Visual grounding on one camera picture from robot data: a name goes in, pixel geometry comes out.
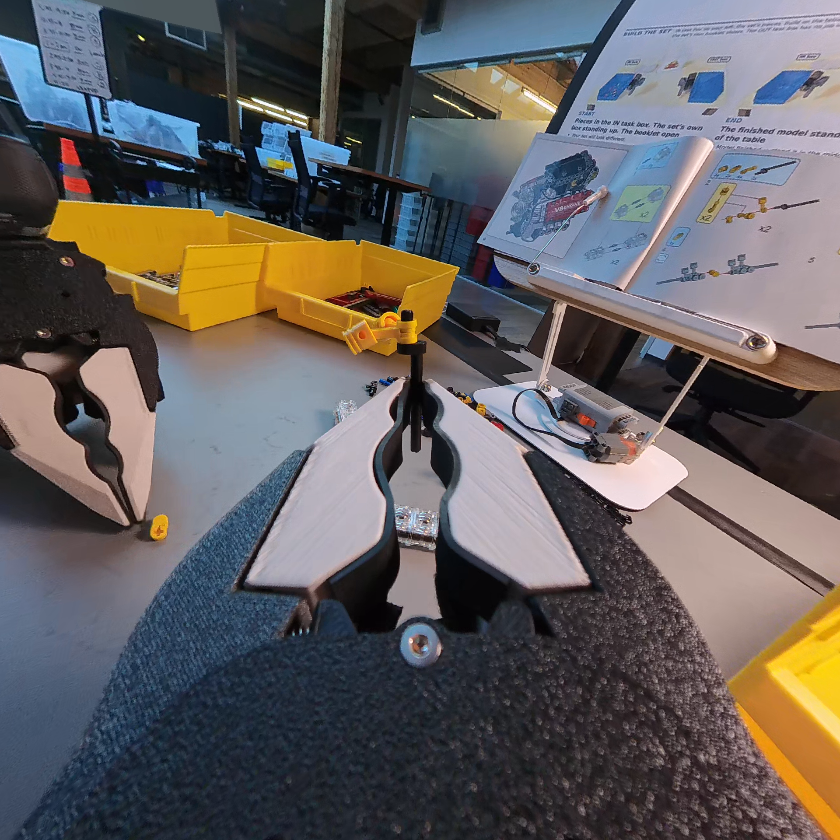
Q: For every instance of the grey desk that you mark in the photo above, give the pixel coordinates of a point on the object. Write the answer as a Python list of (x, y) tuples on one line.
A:
[(229, 426)]

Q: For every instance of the orange traffic cone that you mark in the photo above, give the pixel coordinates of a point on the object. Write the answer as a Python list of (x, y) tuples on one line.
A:
[(75, 170)]

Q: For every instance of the yellow bin with toy parts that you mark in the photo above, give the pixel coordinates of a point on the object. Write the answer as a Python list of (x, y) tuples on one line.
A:
[(308, 308)]

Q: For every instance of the black toy axle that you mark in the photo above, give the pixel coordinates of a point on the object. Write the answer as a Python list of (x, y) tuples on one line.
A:
[(415, 394)]

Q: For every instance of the toy building instruction booklet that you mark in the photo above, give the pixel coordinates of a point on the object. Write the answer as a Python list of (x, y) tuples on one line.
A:
[(722, 229)]

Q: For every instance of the black power adapter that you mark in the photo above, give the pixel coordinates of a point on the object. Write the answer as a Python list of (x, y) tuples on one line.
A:
[(472, 315)]

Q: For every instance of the yellow toy crank piece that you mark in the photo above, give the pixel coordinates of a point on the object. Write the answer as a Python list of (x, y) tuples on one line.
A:
[(390, 325)]

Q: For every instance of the pile of colourful toy pieces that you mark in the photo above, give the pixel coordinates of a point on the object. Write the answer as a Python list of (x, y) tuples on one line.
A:
[(479, 410)]

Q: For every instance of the white notice sign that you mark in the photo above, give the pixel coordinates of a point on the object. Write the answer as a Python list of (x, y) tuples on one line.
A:
[(72, 46)]

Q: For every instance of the yellow toy piston with rod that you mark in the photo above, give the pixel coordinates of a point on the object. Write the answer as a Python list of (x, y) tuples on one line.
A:
[(358, 338)]

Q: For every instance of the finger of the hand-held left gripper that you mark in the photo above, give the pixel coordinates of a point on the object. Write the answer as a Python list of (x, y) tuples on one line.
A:
[(39, 433), (134, 420)]

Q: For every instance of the wooden support post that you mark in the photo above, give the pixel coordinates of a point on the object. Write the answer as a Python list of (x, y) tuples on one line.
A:
[(332, 65)]

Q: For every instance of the black sign board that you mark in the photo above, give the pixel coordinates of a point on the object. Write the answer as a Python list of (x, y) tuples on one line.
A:
[(584, 65)]

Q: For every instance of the grey drawer rack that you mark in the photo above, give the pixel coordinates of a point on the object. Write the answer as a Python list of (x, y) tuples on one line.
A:
[(433, 229)]

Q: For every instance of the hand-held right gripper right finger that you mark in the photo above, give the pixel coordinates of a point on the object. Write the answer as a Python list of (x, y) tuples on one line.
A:
[(505, 518)]

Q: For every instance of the yellow plastic bin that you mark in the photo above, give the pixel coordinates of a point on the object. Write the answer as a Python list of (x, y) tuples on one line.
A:
[(794, 709), (216, 289)]

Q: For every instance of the clear plastic storage box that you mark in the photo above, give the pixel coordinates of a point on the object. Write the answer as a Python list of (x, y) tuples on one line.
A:
[(39, 85), (154, 128)]

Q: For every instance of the small yellow toy piece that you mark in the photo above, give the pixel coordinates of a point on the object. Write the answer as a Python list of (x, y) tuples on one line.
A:
[(159, 527)]

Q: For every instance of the grey toy motor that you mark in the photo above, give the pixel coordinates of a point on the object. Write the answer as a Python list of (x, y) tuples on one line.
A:
[(617, 447)]

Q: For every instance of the clear toy brick grey rod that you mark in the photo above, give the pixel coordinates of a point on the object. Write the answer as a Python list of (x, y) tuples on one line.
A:
[(346, 411)]

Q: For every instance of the stack of red blue bins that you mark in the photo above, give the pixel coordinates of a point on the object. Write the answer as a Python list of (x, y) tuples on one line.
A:
[(485, 256)]

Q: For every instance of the grey toy battery box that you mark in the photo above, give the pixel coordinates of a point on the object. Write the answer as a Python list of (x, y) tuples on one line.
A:
[(597, 403)]

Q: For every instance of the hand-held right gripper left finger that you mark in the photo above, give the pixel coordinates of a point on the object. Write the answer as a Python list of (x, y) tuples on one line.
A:
[(328, 512)]

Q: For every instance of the red and black toy parts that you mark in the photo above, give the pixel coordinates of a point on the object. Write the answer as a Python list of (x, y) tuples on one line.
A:
[(361, 302)]

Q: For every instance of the heap of small parts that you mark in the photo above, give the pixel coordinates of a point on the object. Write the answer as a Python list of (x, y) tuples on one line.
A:
[(157, 279)]

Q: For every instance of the black office chair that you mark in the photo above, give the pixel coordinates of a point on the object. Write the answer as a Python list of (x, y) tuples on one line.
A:
[(262, 184), (321, 190)]

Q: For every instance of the heap of black toy pins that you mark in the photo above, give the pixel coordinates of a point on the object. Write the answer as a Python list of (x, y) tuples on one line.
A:
[(607, 508)]

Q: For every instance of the wooden high table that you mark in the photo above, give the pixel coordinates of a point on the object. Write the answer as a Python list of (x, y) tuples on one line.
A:
[(367, 172)]

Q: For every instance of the clear toy brick dark rod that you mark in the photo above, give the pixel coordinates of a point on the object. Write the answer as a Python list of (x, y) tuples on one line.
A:
[(415, 525)]

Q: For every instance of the printed task sheet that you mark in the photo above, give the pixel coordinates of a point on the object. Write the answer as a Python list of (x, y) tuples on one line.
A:
[(689, 79)]

